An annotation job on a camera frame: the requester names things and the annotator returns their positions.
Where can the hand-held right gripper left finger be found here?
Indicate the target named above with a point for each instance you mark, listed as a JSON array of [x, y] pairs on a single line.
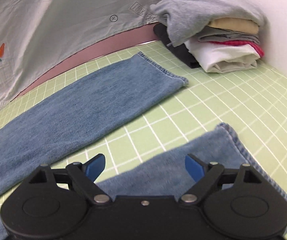
[[96, 166]]

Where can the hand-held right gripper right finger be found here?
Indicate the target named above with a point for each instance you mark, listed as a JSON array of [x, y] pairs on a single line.
[[194, 166]]

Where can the blue denim jeans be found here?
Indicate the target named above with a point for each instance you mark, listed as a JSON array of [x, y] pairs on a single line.
[[83, 105]]

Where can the pink board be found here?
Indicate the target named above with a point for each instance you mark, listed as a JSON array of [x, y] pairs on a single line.
[[83, 55]]

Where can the white folded garment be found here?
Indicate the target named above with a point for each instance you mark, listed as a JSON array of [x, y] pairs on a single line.
[[223, 57]]

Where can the black folded garment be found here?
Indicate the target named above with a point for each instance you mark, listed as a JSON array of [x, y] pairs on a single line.
[[176, 50]]

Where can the red checked folded garment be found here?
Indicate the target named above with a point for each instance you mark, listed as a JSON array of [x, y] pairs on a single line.
[[254, 47]]

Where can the grey folded garment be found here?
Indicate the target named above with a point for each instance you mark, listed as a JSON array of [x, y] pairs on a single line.
[[231, 37]]

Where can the grey printed sheet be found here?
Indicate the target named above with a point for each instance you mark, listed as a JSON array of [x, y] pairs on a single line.
[[46, 30]]

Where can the beige folded garment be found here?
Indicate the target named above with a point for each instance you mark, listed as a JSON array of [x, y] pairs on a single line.
[[233, 25]]

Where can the grey folded sweatshirt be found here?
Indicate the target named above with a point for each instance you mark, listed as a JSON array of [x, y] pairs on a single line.
[[196, 2]]

